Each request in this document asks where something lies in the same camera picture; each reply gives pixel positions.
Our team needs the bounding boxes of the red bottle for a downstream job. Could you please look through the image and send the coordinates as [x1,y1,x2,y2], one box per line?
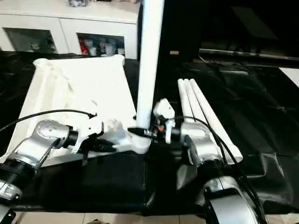
[79,37,88,56]

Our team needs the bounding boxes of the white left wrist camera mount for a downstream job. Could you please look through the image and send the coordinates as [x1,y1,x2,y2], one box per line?
[72,120,106,155]

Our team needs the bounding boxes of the black plastic mat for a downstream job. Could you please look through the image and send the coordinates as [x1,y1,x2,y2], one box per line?
[0,50,299,217]

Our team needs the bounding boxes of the dark rounded robot body part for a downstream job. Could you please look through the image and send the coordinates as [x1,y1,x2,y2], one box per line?
[86,217,108,224]

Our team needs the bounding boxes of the white flat board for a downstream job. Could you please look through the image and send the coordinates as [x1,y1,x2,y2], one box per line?
[278,67,299,89]

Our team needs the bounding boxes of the white cabinet with glass doors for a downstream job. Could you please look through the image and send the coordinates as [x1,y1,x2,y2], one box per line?
[0,7,141,60]

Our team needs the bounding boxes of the white plastic table top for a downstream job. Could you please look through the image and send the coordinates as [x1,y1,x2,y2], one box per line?
[4,54,151,168]

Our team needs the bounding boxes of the white plastic table leg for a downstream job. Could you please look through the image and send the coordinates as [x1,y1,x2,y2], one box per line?
[136,0,165,139]
[189,78,244,166]
[183,79,211,127]
[177,79,196,123]

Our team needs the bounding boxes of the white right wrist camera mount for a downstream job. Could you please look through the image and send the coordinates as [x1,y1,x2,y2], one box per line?
[152,98,176,144]

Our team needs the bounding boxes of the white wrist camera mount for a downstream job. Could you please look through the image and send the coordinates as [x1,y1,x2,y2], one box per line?
[152,98,176,144]
[72,120,106,155]

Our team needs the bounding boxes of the dark metal rail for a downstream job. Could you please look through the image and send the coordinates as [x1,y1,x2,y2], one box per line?
[199,48,299,62]

